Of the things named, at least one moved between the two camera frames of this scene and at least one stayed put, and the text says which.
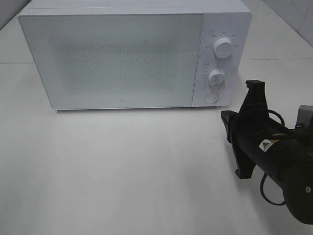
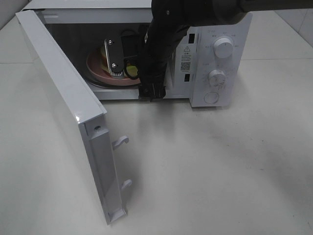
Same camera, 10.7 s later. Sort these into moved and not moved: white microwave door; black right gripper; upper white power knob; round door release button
Moved: black right gripper; white microwave door
Not moved: round door release button; upper white power knob
